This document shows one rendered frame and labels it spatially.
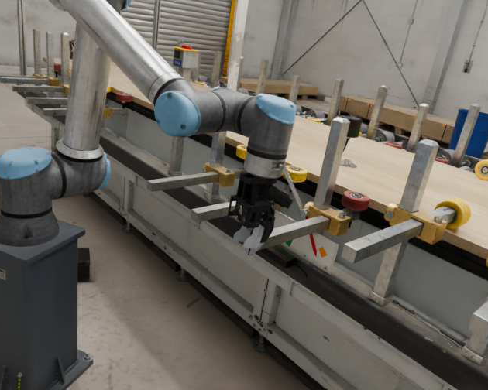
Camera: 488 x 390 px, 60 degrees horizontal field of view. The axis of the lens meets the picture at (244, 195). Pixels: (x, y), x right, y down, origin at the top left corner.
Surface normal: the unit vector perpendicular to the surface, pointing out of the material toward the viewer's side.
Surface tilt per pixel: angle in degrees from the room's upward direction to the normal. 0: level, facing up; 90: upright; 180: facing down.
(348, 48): 90
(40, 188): 90
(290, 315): 88
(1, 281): 90
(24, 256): 0
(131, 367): 0
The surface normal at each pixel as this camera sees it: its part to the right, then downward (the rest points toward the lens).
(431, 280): -0.74, 0.14
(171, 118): -0.56, 0.25
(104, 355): 0.14, -0.92
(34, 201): 0.71, 0.35
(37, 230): 0.71, 0.02
